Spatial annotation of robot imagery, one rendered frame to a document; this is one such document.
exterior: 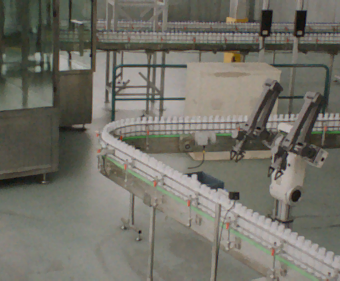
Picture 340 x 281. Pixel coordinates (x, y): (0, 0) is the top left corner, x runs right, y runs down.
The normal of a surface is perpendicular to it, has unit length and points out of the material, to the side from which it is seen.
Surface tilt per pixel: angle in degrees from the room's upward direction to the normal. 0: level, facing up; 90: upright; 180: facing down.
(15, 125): 90
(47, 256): 0
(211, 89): 90
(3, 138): 90
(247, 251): 90
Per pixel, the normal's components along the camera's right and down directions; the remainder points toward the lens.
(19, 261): 0.04, -0.96
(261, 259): -0.84, 0.11
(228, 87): 0.25, 0.28
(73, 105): 0.54, 0.25
